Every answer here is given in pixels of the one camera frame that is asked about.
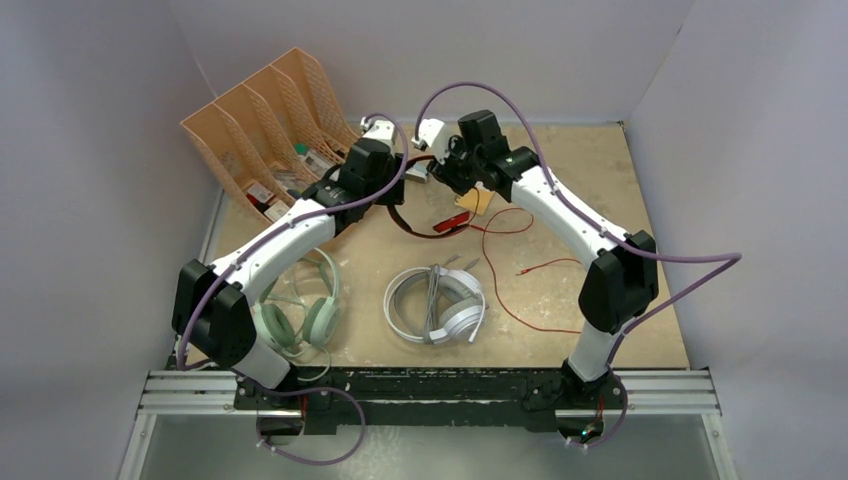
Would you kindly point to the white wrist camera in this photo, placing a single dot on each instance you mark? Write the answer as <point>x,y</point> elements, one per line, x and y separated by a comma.
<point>383,131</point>
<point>434,136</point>

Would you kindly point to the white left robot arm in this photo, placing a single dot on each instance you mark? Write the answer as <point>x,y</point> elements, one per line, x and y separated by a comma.
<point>214,303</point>

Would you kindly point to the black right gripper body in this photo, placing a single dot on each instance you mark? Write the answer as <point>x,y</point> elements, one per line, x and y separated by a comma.
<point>461,168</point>

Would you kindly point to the peach plastic file organizer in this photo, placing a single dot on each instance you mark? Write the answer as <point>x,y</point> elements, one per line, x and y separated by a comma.
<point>252,132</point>

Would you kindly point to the red black headphones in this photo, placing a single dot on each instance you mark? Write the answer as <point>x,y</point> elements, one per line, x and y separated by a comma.
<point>426,212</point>

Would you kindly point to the yellow spiral notebook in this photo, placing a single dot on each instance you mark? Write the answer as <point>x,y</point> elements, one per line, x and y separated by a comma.
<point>475,201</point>

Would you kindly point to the clear plastic ruler pouch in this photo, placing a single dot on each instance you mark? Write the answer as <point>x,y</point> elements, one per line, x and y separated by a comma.
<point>315,163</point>

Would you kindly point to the light blue stapler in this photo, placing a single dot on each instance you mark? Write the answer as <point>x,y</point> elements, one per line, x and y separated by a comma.
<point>417,173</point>

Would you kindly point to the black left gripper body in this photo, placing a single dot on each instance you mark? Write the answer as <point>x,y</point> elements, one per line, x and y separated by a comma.
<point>392,197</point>

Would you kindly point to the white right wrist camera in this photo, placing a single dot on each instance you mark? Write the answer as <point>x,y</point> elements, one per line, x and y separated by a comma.
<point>434,136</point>

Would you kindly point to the red white small box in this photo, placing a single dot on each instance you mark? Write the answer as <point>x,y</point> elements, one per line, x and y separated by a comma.
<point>260,193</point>

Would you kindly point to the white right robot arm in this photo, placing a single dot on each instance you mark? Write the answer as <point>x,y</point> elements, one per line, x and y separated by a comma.
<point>619,285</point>

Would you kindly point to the white over-ear headphones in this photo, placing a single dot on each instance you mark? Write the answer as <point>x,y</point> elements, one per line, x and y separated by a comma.
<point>455,305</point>

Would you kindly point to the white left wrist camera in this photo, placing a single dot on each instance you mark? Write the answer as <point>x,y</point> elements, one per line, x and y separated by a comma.
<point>383,131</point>

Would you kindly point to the white staples box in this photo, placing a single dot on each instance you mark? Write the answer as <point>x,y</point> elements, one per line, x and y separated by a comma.
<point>276,211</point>

